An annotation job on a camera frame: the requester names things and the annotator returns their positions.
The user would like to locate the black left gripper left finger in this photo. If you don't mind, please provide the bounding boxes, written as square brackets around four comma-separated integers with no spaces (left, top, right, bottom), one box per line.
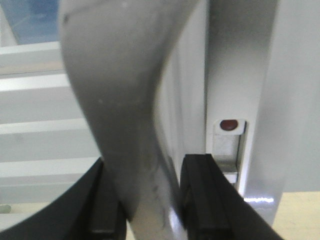
[0,159,127,240]

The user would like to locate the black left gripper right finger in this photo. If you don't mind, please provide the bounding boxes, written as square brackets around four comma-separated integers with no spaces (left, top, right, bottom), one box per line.
[180,154,281,240]

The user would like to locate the white framed sliding glass door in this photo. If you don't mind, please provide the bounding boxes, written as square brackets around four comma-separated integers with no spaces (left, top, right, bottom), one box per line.
[0,0,320,224]

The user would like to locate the grey metal door handle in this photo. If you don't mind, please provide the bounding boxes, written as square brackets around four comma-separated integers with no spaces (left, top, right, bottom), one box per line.
[59,0,196,240]

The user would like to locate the door lock latch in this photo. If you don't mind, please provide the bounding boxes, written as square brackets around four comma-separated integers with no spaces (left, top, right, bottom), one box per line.
[212,118,247,195]

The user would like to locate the light wooden floor platform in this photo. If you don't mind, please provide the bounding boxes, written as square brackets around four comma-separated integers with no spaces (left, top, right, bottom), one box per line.
[272,191,320,240]

